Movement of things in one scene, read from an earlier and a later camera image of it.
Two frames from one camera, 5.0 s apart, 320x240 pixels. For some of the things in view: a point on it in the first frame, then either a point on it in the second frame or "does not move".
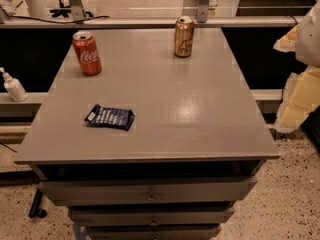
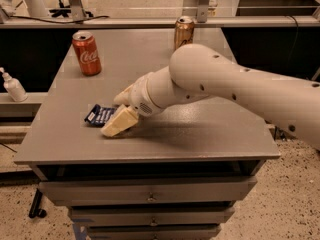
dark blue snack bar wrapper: x=122 y=119 does not move
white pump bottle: x=14 y=87 does not move
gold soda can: x=184 y=36 does not move
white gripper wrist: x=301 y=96 → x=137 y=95
